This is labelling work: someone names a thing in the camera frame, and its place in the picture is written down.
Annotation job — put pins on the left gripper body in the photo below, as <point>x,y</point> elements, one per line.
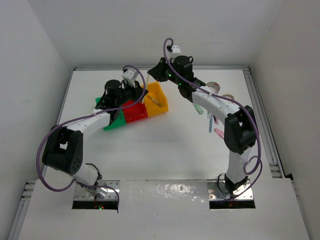
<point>128,93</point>

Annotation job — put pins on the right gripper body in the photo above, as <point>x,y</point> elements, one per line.
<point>165,73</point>

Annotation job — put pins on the yellow highlighter pen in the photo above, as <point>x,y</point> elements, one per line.
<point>146,88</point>

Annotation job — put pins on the blue thin pen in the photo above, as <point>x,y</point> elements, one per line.
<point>155,101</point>

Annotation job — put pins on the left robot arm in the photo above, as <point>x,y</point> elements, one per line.
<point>62,147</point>

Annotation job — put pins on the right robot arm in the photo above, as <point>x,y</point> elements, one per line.
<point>240,127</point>

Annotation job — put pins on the green plastic bin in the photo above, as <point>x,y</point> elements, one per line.
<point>117,118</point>

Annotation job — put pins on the red plastic bin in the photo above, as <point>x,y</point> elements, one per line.
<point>135,113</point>

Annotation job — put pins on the grey wide tape roll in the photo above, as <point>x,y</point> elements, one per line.
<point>214,87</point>

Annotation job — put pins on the yellow plastic bin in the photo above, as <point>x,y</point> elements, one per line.
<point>156,92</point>

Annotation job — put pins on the green correction tape case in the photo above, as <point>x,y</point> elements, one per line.
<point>199,110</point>

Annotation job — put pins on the beige masking tape roll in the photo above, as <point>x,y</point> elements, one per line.
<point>228,96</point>

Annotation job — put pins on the blue marker pen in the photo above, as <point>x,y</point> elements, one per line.
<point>211,119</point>

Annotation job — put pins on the pink packaged pen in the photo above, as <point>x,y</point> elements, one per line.
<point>216,121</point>

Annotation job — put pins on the pink correction tape case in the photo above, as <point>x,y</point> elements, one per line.
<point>219,132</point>

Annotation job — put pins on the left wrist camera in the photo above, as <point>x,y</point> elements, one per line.
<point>130,76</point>

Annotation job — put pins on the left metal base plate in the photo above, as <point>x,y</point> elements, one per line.
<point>108,192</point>

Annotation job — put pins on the metal base plate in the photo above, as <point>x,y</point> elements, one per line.
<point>108,192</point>
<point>218,192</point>

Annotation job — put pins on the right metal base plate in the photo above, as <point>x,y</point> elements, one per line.
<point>218,192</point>

